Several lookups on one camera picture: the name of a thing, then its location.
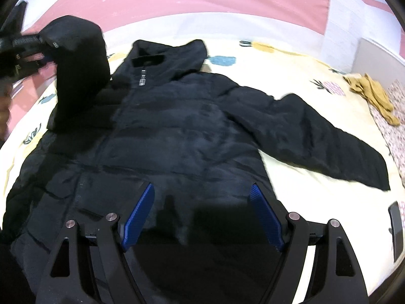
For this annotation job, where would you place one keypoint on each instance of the white headboard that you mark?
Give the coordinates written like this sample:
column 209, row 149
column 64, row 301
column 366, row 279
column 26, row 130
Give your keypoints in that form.
column 381, row 64

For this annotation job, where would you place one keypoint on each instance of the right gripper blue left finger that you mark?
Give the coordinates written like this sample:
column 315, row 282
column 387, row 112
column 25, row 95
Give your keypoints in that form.
column 134, row 215

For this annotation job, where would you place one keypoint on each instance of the mustard yellow garment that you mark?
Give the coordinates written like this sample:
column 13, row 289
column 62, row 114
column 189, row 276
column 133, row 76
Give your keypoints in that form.
column 374, row 93

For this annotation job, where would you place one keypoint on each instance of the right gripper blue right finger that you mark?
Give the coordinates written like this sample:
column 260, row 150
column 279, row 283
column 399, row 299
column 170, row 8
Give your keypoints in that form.
column 267, row 218

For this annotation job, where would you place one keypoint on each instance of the floral patterned pillow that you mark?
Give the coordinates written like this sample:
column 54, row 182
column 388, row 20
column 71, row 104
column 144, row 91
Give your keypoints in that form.
column 393, row 135

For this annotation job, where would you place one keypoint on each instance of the black puffer jacket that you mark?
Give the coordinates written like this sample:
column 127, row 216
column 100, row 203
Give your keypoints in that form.
column 177, row 151

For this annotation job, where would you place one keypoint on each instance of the person's left hand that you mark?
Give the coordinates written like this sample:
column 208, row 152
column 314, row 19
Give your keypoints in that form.
column 4, row 115

